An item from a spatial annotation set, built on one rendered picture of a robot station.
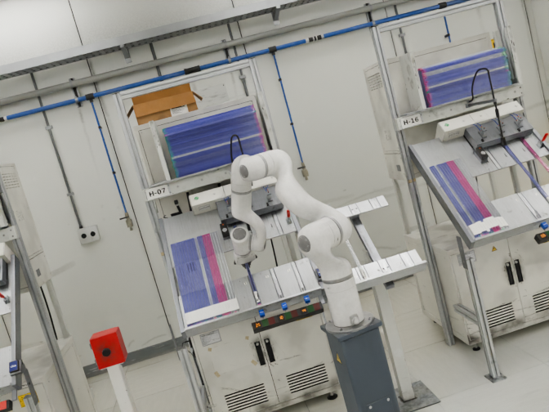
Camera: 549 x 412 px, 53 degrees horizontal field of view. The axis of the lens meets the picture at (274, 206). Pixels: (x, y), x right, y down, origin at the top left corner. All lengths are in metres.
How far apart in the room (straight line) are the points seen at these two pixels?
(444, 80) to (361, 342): 1.69
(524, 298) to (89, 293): 3.15
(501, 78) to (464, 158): 0.52
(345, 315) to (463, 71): 1.73
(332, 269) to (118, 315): 2.88
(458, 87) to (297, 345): 1.67
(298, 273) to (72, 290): 2.43
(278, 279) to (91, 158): 2.29
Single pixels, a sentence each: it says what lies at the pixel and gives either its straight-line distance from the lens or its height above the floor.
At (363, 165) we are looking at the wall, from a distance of 4.66.
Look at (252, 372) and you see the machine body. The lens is 3.05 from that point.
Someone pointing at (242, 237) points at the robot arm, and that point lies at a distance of 2.46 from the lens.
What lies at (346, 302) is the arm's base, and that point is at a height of 0.81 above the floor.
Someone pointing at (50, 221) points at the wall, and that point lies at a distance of 4.64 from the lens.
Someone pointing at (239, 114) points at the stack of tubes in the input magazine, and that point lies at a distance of 2.97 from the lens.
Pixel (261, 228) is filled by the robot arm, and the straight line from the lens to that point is 2.45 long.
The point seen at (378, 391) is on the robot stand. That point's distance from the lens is 2.23.
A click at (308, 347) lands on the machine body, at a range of 3.05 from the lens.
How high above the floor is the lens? 1.47
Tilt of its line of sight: 7 degrees down
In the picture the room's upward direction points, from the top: 15 degrees counter-clockwise
